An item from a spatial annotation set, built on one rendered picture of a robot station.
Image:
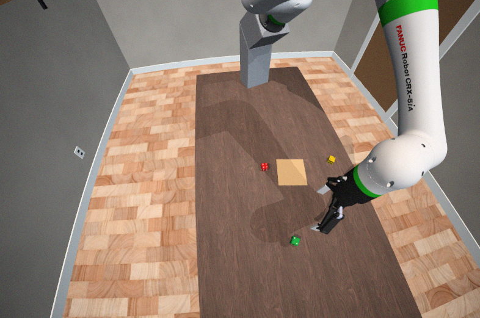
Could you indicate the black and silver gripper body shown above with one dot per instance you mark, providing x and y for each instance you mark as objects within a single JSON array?
[{"x": 342, "y": 199}]

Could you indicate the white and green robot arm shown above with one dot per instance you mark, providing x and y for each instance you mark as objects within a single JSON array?
[{"x": 411, "y": 30}]

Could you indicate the green die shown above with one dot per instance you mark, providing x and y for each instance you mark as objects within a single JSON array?
[{"x": 294, "y": 241}]

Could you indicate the tan flat mat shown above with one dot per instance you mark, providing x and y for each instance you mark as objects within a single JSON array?
[{"x": 291, "y": 172}]

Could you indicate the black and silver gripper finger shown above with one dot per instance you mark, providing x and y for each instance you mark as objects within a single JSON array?
[
  {"x": 331, "y": 219},
  {"x": 326, "y": 187}
]

